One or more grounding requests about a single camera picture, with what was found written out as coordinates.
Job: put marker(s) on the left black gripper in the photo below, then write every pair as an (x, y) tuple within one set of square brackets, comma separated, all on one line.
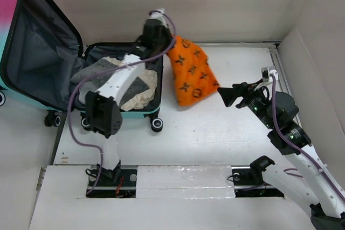
[(164, 29)]

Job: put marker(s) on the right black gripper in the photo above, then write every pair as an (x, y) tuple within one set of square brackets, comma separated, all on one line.
[(246, 91)]

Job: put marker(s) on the orange patterned plush blanket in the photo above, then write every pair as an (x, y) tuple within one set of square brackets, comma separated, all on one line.
[(194, 80)]

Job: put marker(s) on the grey plush blanket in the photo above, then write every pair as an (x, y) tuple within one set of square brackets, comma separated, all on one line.
[(102, 71)]

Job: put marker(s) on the teal pink suitcase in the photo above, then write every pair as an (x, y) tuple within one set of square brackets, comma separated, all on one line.
[(40, 52)]

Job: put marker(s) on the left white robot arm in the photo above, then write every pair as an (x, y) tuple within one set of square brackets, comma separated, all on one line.
[(103, 110)]

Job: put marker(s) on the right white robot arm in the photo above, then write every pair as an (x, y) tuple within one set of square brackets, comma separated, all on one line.
[(314, 190)]

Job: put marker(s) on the white foam cover plate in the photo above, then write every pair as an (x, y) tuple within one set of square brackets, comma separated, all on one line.
[(184, 182)]

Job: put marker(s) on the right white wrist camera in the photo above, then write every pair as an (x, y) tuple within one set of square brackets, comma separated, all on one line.
[(268, 73)]

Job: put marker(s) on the aluminium frame rail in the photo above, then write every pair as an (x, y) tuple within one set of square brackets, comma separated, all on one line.
[(314, 113)]

